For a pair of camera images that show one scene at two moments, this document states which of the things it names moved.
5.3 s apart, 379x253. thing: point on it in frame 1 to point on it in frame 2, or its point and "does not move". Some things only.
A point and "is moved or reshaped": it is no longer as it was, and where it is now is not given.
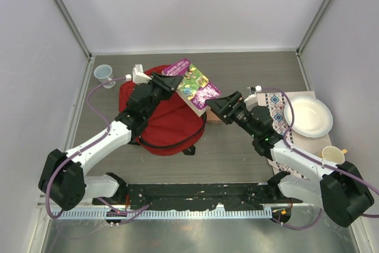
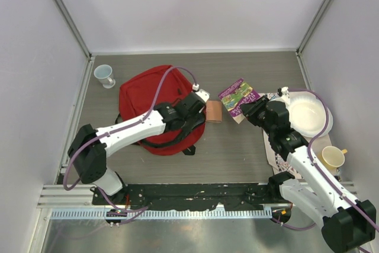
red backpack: (174, 127) does not move
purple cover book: (195, 87) is moved or reshaped
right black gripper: (220, 106) to (251, 109)
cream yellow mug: (334, 154) does not move
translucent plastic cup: (103, 73) does not move
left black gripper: (170, 82) to (190, 125)
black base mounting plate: (172, 197) does not move
